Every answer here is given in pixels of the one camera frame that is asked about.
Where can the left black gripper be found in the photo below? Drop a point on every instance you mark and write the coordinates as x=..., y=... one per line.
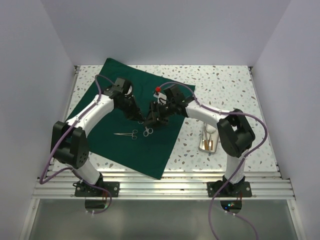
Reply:
x=135, y=114

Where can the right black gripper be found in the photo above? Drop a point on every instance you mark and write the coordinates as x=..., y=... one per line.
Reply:
x=153, y=108

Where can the steel scissors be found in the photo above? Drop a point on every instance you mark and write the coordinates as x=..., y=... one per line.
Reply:
x=147, y=130

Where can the steel hemostat forceps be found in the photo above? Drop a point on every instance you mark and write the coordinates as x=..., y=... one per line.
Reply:
x=131, y=134

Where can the stainless steel tray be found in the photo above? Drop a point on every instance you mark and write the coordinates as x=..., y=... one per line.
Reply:
x=203, y=144

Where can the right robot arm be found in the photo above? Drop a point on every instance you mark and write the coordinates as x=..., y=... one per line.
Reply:
x=234, y=131

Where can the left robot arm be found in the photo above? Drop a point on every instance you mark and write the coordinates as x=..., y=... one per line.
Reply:
x=69, y=143

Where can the green surgical cloth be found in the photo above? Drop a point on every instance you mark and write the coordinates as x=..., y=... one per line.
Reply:
x=146, y=155

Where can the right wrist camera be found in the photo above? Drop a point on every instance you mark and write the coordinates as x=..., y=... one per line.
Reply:
x=172, y=95

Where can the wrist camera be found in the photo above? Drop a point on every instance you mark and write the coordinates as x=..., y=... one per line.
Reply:
x=172, y=95
x=121, y=87

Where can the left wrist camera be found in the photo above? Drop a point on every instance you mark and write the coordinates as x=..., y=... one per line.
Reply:
x=121, y=87

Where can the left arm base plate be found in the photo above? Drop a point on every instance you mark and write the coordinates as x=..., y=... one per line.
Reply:
x=101, y=189

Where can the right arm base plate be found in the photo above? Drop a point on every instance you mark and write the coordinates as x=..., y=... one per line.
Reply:
x=241, y=189

